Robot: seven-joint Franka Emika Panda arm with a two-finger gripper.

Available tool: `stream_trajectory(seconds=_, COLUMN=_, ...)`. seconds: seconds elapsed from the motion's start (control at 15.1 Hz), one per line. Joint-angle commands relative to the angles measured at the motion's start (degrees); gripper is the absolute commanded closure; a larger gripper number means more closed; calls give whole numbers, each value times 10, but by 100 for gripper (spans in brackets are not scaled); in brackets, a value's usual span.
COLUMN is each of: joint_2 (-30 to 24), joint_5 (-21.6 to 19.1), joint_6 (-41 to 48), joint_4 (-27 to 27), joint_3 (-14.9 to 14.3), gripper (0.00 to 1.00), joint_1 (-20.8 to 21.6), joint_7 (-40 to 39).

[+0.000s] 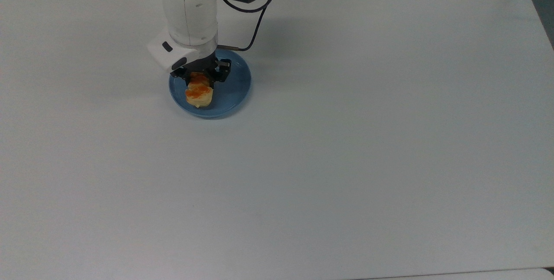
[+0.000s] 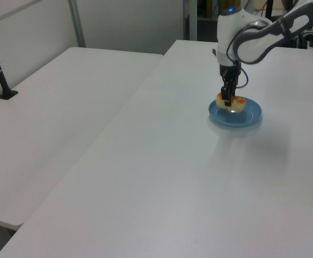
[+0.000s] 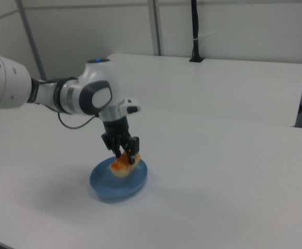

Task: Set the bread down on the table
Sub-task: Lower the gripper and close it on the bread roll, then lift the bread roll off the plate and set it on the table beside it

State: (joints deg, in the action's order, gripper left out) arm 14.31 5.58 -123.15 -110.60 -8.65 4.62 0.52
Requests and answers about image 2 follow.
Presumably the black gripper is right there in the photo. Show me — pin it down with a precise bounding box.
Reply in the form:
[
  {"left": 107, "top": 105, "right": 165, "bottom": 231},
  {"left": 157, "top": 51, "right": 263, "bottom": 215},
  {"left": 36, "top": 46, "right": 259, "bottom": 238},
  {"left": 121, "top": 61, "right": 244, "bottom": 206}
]
[{"left": 219, "top": 63, "right": 242, "bottom": 107}]

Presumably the orange-topped bread roll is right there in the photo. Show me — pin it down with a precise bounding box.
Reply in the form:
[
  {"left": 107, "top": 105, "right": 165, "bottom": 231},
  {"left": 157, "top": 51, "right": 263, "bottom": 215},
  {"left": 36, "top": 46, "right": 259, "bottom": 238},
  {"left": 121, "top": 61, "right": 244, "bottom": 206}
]
[{"left": 215, "top": 92, "right": 247, "bottom": 112}]

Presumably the blue oval plate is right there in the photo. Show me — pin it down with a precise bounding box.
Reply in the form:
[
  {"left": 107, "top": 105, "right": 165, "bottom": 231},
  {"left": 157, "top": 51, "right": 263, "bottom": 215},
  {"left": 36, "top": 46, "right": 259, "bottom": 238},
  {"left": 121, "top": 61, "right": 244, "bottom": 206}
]
[{"left": 208, "top": 97, "right": 263, "bottom": 128}]

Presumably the thin black background pole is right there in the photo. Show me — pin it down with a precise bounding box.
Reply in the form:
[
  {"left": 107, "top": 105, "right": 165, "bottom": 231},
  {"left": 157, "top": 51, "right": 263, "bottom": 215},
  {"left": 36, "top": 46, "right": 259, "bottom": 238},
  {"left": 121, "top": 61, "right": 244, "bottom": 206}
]
[{"left": 266, "top": 0, "right": 275, "bottom": 20}]

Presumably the white adjoining table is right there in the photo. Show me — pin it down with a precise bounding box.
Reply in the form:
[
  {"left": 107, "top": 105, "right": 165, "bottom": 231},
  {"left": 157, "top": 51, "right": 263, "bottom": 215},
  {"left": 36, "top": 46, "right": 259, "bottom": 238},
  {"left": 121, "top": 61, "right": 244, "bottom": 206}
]
[{"left": 0, "top": 46, "right": 165, "bottom": 232}]

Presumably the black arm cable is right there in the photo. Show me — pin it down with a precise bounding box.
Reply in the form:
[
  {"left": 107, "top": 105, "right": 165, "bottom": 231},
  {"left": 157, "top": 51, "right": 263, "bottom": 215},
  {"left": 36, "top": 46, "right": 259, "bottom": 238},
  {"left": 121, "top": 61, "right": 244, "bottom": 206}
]
[{"left": 225, "top": 25, "right": 250, "bottom": 89}]

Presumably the grey metal frame post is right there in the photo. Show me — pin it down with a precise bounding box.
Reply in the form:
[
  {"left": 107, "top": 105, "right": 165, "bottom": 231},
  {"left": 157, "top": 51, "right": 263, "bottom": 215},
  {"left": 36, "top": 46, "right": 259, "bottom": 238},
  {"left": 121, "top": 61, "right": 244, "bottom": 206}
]
[{"left": 182, "top": 0, "right": 198, "bottom": 41}]

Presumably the grey metal partition post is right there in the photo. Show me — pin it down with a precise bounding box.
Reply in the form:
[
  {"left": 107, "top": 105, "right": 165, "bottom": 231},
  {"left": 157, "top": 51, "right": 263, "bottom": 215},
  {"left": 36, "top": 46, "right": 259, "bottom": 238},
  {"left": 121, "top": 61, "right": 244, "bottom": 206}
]
[{"left": 68, "top": 0, "right": 86, "bottom": 48}]

